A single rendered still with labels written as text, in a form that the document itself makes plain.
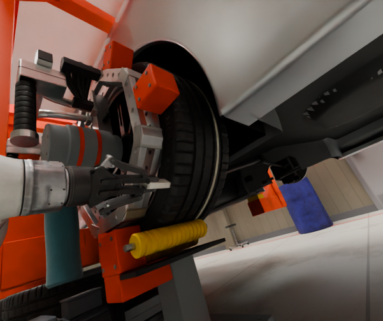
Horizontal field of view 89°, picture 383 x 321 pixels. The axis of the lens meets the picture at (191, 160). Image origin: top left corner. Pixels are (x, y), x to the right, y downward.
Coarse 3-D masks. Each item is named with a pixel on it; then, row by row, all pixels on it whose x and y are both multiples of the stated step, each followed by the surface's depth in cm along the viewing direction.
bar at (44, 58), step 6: (36, 54) 46; (42, 54) 46; (48, 54) 47; (36, 60) 45; (42, 60) 45; (48, 60) 46; (48, 66) 47; (36, 96) 53; (42, 96) 54; (36, 102) 55; (36, 108) 57; (36, 114) 58
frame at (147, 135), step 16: (112, 80) 61; (128, 80) 54; (128, 96) 53; (80, 112) 82; (144, 112) 55; (144, 128) 48; (160, 128) 52; (144, 144) 48; (160, 144) 51; (144, 160) 53; (80, 208) 76; (128, 208) 50; (144, 208) 53; (96, 224) 63; (112, 224) 55; (128, 224) 59
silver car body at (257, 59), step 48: (144, 0) 81; (192, 0) 60; (240, 0) 48; (288, 0) 40; (336, 0) 34; (192, 48) 59; (240, 48) 47; (288, 48) 39; (336, 48) 40; (240, 96) 46; (288, 96) 51; (336, 96) 89; (288, 144) 174; (336, 144) 172; (240, 192) 242
